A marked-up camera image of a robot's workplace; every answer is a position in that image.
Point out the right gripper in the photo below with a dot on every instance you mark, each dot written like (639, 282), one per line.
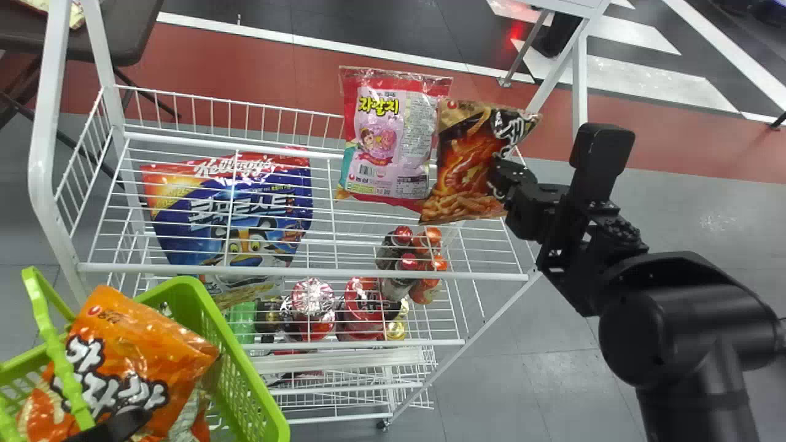
(535, 209)

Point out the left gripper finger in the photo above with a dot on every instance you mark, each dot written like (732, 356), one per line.
(113, 425)

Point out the black orange snack packet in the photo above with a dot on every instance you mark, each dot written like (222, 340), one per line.
(466, 166)

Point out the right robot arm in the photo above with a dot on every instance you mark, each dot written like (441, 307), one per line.
(681, 331)

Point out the orange bottle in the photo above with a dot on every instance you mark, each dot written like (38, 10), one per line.
(428, 239)
(430, 279)

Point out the pink snack packet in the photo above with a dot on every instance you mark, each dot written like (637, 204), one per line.
(387, 141)

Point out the black bottle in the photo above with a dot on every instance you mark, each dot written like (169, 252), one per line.
(402, 279)
(393, 245)

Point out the green basket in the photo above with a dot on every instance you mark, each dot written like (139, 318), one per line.
(184, 307)

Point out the green bottle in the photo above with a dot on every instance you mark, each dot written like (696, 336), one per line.
(242, 319)

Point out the yellow can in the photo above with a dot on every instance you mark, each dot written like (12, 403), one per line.
(396, 328)

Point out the yellow snack packet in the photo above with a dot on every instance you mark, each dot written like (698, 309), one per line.
(245, 293)

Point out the red noodle cup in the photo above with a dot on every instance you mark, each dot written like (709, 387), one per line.
(362, 304)
(313, 304)

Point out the blue cereal bag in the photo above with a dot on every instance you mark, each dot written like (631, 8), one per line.
(227, 209)

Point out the black chair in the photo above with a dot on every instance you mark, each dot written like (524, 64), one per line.
(123, 31)

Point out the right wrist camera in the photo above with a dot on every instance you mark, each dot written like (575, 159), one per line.
(602, 156)

